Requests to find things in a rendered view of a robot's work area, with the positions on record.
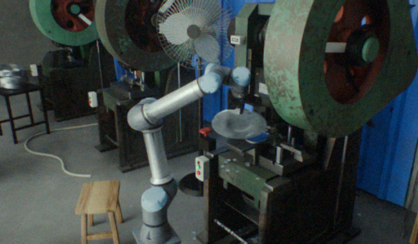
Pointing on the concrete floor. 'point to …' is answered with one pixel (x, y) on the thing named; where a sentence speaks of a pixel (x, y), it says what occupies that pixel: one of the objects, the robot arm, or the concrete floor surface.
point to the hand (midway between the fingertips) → (240, 111)
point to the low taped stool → (93, 197)
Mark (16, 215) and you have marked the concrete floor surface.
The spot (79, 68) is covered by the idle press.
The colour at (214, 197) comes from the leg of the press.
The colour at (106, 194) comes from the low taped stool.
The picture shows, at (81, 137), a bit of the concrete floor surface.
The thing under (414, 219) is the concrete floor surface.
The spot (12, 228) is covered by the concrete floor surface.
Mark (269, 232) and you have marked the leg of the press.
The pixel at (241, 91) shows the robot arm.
